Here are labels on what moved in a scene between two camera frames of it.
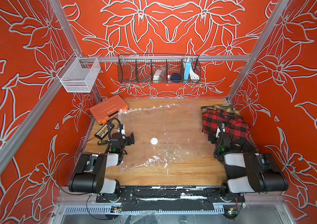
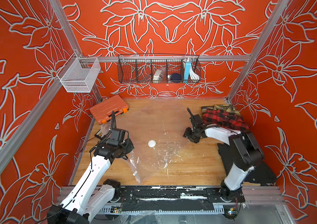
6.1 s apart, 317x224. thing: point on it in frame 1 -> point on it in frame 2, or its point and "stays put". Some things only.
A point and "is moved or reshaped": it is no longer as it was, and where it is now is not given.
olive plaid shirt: x=225 y=107 stays put
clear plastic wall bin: x=79 y=74 stays put
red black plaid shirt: x=234 y=125 stays put
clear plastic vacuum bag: x=162 y=134 is moved or reshaped
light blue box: x=187 y=71 stays put
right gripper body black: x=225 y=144 -> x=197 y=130
